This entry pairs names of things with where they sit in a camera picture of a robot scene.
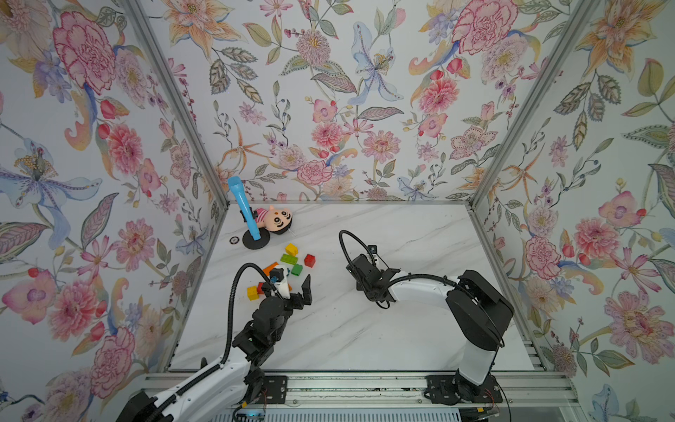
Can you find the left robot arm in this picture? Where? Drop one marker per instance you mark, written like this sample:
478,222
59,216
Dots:
231,381

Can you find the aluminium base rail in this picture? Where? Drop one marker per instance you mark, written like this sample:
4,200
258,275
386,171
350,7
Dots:
400,396

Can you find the orange lego plate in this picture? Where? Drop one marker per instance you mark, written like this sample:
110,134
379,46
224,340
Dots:
269,269

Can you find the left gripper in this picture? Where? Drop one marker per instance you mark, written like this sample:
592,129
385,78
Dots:
307,294

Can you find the plush doll head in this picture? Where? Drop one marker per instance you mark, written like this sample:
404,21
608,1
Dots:
276,221

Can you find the small yellow lego brick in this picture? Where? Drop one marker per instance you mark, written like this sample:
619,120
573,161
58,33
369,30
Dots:
252,293

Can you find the blue tube on stand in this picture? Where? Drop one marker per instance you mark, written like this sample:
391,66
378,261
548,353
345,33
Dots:
237,189

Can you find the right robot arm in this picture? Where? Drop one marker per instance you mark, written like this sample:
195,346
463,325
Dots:
482,313

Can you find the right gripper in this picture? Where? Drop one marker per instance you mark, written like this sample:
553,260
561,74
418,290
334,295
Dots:
359,287

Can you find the red square lego brick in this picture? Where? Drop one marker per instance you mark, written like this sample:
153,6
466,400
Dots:
310,260

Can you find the dark green lego brick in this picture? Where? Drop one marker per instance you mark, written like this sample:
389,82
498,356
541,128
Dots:
297,270

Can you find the black round stand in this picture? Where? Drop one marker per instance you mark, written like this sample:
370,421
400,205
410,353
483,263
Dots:
250,244

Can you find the lime green flat lego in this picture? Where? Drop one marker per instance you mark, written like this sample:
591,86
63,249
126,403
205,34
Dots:
289,259

